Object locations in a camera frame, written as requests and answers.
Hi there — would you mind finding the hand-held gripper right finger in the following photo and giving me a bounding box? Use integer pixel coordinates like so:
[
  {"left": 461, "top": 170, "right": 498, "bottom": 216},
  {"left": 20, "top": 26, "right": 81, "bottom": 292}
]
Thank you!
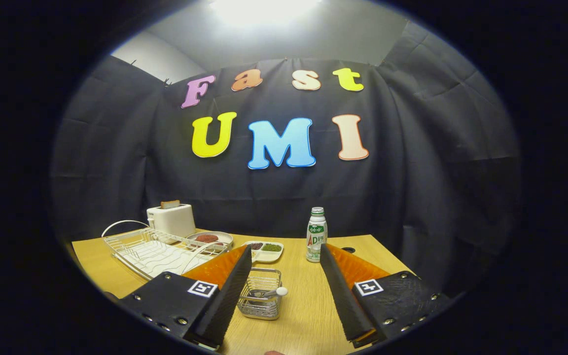
[{"left": 319, "top": 243, "right": 452, "bottom": 348}]

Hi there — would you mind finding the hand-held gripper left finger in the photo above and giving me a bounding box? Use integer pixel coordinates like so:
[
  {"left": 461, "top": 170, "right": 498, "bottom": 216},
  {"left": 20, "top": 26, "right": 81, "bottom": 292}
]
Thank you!
[{"left": 119, "top": 245, "right": 253, "bottom": 348}]

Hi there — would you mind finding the small metal wire basket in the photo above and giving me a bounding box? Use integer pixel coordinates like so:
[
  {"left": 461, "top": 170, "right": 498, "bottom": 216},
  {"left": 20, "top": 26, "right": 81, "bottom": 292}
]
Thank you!
[{"left": 237, "top": 268, "right": 283, "bottom": 321}]

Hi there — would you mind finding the white-handled metal spoon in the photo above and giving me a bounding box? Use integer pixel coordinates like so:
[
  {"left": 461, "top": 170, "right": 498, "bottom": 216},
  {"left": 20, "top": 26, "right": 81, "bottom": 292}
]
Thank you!
[{"left": 249, "top": 286, "right": 288, "bottom": 300}]

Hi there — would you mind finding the white wire dish rack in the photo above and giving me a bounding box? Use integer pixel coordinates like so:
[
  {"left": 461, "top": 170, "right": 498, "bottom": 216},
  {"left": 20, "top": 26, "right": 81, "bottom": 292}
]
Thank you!
[{"left": 102, "top": 220, "right": 233, "bottom": 281}]

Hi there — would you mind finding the white divided dish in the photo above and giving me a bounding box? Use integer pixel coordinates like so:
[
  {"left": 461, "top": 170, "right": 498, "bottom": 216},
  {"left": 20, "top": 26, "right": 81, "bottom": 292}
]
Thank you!
[{"left": 242, "top": 240, "right": 284, "bottom": 263}]

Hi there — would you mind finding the beige round plate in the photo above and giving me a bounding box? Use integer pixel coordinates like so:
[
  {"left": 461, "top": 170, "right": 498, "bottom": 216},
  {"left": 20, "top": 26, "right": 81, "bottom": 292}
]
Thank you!
[{"left": 186, "top": 231, "right": 234, "bottom": 253}]

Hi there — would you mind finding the white drink bottle green cap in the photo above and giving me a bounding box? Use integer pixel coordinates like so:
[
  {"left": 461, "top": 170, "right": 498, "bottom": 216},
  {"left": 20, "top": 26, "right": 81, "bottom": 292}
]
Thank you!
[{"left": 306, "top": 207, "right": 328, "bottom": 263}]

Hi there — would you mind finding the white toaster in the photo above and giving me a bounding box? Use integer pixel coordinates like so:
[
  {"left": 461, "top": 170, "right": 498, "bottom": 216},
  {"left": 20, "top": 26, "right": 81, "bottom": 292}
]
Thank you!
[{"left": 146, "top": 203, "right": 197, "bottom": 238}]

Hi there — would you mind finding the black backdrop cloth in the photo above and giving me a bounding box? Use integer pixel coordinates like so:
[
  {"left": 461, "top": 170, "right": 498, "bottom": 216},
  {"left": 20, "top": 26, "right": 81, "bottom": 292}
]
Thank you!
[{"left": 50, "top": 20, "right": 521, "bottom": 296}]

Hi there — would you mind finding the bright ceiling light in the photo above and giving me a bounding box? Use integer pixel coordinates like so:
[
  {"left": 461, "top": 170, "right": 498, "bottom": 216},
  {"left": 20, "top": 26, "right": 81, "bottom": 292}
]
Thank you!
[{"left": 210, "top": 0, "right": 324, "bottom": 25}]

